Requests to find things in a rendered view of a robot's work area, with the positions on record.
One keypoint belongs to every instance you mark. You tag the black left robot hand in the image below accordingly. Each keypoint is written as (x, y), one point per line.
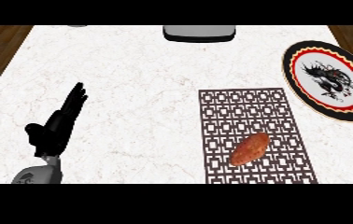
(58, 128)

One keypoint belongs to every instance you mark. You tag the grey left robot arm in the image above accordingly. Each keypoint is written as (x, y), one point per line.
(41, 173)

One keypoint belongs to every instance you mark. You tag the brown patterned placemat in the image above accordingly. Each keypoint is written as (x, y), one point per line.
(238, 109)

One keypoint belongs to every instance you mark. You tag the dragon print plate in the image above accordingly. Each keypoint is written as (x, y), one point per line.
(324, 78)

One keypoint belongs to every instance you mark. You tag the orange-brown sweet potato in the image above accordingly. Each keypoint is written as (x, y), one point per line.
(250, 148)

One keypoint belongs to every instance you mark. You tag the grey appliance with black base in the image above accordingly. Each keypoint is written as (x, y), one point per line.
(199, 32)

